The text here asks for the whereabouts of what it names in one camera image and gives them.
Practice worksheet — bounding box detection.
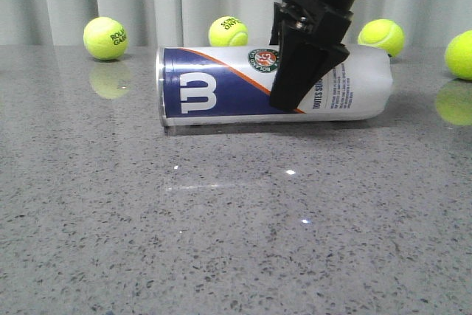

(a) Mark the tennis ball centre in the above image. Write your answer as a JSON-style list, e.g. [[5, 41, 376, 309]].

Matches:
[[208, 15, 249, 46]]

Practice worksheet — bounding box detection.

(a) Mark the grey white curtain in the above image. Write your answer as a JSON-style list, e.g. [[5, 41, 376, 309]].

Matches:
[[0, 0, 472, 49]]

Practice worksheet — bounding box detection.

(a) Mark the tennis ball Roland Garros left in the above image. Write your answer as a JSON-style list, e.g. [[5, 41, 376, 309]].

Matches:
[[83, 17, 128, 60]]

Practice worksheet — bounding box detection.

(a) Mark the tennis ball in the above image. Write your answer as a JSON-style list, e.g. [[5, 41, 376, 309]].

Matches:
[[444, 30, 472, 80], [208, 15, 249, 46]]

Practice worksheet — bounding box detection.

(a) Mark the white blue tennis ball can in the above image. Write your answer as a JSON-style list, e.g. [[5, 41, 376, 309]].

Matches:
[[156, 44, 393, 127]]

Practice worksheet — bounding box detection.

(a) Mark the tennis ball Wilson logo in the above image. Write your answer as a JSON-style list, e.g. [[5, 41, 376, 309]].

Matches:
[[357, 18, 405, 58]]

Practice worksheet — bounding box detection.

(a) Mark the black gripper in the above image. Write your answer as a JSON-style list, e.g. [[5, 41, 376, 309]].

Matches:
[[269, 0, 355, 111]]

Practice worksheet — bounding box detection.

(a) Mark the tennis ball far right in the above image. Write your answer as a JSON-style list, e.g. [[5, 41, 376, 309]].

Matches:
[[444, 30, 472, 80]]

